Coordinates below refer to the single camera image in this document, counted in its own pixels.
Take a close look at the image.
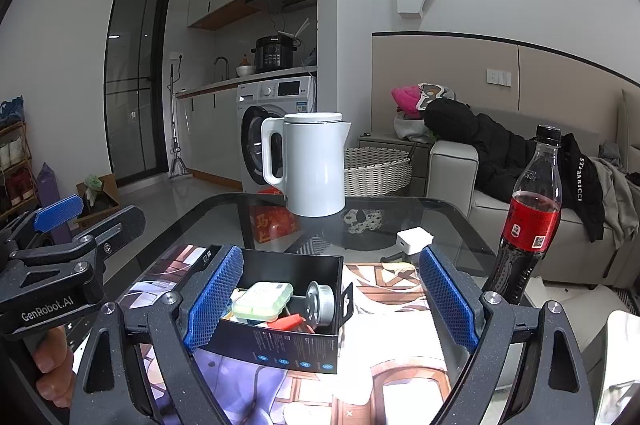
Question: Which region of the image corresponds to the white washing machine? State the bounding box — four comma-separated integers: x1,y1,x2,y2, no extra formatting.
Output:
236,76,317,196

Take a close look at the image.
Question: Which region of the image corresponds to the wicker basket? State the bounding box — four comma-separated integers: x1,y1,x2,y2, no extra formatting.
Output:
343,147,414,198

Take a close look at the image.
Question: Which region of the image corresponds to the white electric kettle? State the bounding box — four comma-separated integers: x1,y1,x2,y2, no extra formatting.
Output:
261,112,352,218

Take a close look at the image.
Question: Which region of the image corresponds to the black white patterned item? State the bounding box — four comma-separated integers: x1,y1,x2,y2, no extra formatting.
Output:
344,209,385,235

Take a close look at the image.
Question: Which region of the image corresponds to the patterned cushion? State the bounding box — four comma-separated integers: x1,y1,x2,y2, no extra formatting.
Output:
417,82,458,112

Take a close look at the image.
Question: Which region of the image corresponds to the person's left hand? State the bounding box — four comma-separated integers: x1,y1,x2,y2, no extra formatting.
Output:
32,325,76,410

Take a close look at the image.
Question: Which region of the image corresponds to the grey garment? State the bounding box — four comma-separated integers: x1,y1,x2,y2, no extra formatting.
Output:
592,155,640,246

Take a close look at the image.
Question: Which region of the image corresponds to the black jacket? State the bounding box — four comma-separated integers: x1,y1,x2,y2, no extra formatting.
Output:
424,97,606,243

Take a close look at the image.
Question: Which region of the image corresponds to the mop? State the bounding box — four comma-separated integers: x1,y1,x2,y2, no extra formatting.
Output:
167,65,192,180

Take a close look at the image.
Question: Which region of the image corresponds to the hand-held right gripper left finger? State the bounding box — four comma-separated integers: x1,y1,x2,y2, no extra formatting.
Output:
70,245,244,425

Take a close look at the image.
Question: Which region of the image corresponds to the black framed glass door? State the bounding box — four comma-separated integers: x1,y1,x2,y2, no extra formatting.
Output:
103,0,172,188

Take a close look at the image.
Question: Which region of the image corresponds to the printed desk mat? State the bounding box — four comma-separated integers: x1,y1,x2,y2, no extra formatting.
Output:
115,244,506,425

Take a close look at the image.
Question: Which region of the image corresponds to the brown cardboard box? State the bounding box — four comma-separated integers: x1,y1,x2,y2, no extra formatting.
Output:
75,173,121,233

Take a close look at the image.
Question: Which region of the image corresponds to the pile of clothes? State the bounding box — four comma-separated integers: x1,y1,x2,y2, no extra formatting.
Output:
393,110,436,143

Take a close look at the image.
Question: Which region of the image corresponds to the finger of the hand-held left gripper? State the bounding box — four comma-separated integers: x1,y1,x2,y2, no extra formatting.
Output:
0,195,84,256
7,205,147,266

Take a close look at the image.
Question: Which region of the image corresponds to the pink hat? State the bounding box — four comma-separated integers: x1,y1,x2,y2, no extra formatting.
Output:
391,86,423,116

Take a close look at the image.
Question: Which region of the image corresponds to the cola bottle with red label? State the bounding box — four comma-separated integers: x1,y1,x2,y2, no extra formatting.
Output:
482,124,563,306

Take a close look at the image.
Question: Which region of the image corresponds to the black cardboard box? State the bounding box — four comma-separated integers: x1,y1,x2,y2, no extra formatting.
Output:
205,245,355,375

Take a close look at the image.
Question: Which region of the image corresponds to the green plastic case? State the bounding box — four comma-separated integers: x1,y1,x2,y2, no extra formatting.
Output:
231,281,294,323

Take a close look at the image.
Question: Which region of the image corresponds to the wooden shoe rack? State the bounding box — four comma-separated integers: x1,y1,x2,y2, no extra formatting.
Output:
0,97,38,221

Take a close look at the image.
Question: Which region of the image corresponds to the red cardboard box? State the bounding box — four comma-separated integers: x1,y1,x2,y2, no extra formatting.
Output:
248,187,301,246

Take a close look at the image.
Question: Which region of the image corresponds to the white base cabinet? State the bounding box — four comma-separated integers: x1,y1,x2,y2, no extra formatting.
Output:
175,87,246,183

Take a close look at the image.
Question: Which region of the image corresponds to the white charger adapter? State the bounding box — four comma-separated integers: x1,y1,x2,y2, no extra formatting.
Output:
396,227,426,256

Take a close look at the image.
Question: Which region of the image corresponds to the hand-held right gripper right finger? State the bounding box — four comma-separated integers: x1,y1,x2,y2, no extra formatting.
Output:
419,247,601,425

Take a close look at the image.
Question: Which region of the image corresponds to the purple yoga mat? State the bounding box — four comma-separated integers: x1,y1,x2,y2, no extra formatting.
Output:
35,162,73,246

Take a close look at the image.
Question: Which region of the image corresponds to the white light switch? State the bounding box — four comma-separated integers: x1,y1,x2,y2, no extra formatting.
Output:
486,67,512,88

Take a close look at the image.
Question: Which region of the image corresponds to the black pressure cooker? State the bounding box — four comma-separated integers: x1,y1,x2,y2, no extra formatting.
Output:
250,35,299,73

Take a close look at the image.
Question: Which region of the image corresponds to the beige sofa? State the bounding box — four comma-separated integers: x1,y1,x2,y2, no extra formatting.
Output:
427,90,640,288

